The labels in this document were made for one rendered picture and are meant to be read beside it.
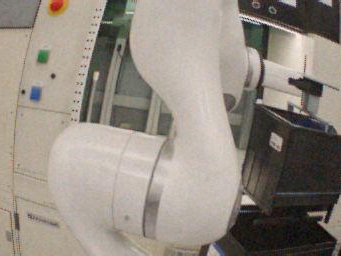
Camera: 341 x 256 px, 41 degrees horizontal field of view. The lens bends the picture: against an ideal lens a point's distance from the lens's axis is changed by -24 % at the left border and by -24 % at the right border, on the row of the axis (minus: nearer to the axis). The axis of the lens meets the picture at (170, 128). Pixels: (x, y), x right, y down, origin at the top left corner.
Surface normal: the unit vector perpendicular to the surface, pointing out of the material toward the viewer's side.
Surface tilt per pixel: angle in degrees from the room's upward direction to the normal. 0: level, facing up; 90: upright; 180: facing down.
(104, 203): 102
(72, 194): 90
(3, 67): 90
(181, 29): 86
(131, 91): 90
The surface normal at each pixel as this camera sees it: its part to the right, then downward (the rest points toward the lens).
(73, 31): 0.07, 0.20
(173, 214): -0.20, 0.21
